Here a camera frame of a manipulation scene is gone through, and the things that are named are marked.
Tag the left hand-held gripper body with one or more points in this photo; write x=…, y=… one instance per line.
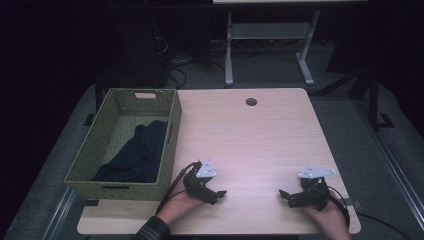
x=195, y=181

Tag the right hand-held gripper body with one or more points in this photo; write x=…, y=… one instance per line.
x=313, y=193

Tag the dark blue cloth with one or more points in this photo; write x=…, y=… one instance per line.
x=140, y=153

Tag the green woven basket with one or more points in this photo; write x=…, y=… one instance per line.
x=100, y=140

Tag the person's left hand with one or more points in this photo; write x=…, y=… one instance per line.
x=178, y=205

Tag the person's right hand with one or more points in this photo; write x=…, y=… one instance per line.
x=328, y=220

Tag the black metal stand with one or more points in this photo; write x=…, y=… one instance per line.
x=374, y=100

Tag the dark cabinet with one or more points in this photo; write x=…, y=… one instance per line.
x=133, y=50

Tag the metal floor rail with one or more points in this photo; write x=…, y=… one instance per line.
x=390, y=160
x=60, y=213

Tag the grey metal table frame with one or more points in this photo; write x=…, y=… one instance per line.
x=266, y=31

